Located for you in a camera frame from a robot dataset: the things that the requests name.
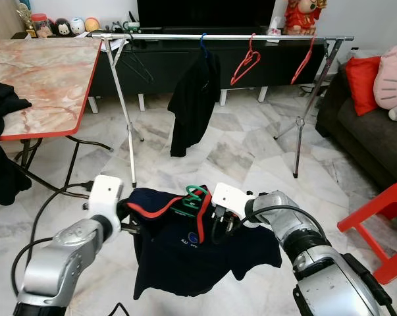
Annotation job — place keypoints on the dark round toy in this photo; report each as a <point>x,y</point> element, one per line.
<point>62,29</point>

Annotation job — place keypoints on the orange round toy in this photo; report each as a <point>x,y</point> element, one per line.
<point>93,25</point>

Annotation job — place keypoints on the red fortune god figurine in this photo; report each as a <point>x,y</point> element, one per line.
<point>303,16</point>

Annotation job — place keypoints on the red plastic stool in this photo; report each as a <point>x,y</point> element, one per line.
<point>379,201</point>

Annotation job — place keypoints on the pink cat face cushion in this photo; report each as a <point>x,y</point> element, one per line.
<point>394,82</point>

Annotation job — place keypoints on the white round toy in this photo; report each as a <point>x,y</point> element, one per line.
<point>78,27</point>

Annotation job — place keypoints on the white pink tissue box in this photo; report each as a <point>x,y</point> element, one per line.
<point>275,27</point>

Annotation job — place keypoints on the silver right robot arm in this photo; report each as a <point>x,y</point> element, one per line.
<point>317,250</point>

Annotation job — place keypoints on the tall slim ornament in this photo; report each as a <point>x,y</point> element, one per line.
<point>24,18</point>

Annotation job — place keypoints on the light wooden cabinet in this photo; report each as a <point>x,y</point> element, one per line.
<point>4,20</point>

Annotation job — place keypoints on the black logo T-shirt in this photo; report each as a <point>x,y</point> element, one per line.
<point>191,108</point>

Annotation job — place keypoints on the black television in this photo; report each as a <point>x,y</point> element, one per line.
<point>205,12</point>

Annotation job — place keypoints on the green hanger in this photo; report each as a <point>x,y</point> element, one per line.
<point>197,191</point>

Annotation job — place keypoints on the blue hanger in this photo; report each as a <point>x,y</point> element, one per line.
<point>204,43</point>

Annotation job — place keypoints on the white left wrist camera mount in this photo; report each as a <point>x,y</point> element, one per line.
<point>107,194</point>

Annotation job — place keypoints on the red cushion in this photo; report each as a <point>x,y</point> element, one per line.
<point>363,85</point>

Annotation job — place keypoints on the white paper stack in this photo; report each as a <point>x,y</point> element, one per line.
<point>116,41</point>

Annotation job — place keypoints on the red plastic hanger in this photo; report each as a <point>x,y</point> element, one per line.
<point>303,62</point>
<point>245,64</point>

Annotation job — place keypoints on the red lid jar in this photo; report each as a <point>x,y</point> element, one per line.
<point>41,26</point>

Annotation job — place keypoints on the dark brown sofa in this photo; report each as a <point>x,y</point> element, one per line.
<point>363,131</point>

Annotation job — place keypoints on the silver clothes rack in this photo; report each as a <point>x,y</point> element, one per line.
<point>172,37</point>

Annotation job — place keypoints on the plain black shirt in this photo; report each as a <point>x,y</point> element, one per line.
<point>2,151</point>

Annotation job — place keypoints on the navy shirt with red stripe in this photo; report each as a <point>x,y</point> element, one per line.
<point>185,263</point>

